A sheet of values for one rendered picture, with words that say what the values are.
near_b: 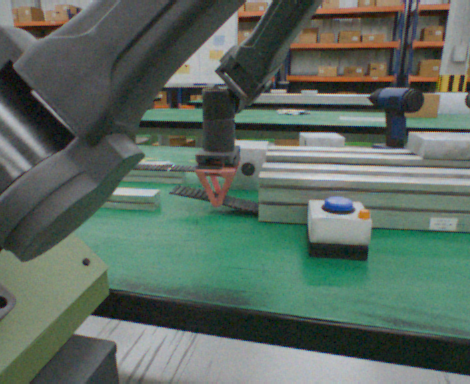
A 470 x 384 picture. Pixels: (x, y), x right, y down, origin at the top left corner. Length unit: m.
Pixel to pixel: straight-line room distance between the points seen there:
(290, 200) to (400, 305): 0.26
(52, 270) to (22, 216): 0.19
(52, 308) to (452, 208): 0.58
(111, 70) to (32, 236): 0.10
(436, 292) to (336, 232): 0.14
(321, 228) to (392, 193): 0.18
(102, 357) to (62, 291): 0.07
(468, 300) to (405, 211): 0.21
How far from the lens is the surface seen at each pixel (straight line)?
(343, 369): 1.20
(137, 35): 0.21
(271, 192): 0.62
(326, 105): 3.94
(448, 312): 0.47
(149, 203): 0.71
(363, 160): 0.81
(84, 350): 0.39
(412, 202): 0.65
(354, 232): 0.52
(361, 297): 0.46
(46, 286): 0.39
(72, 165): 0.22
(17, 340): 0.35
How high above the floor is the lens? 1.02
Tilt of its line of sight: 17 degrees down
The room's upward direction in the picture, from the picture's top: straight up
